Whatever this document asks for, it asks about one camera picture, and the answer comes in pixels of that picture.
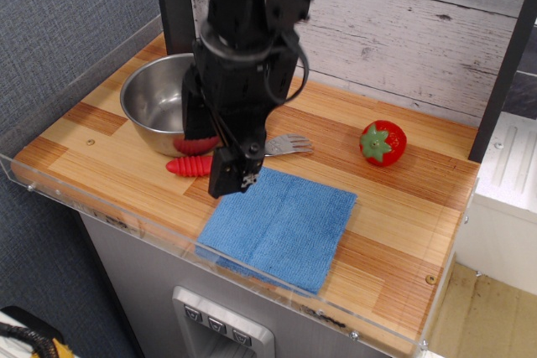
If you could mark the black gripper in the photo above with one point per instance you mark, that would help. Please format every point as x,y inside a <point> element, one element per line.
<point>229,94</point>

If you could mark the white toy sink unit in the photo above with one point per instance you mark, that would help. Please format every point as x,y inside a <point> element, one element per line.
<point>498,234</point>

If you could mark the blue folded cloth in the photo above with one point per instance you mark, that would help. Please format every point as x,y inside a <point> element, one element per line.
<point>284,230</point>

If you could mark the left black frame post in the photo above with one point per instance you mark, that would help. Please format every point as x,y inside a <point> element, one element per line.
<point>178,25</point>

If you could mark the stainless steel bowl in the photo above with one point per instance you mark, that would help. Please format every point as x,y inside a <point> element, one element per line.
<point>151,98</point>

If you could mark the red handled metal fork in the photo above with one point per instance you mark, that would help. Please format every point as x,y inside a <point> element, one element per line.
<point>197,166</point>

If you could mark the grey toy fridge cabinet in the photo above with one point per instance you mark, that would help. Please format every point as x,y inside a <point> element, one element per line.
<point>144,278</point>

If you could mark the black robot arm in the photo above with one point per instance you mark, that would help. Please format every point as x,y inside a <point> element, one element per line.
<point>243,24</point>

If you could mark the silver dispenser button panel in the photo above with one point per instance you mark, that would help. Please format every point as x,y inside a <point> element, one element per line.
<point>218,326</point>

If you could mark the red toy strawberry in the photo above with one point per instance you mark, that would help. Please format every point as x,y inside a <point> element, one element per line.
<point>382,143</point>

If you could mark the right black frame post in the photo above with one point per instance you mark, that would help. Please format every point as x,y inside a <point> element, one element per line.
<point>502,85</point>

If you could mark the black frame post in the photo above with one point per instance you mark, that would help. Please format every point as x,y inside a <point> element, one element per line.
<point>502,85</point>
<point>178,25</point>

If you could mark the yellow tape piece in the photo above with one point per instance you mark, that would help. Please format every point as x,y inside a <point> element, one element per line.
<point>62,351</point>

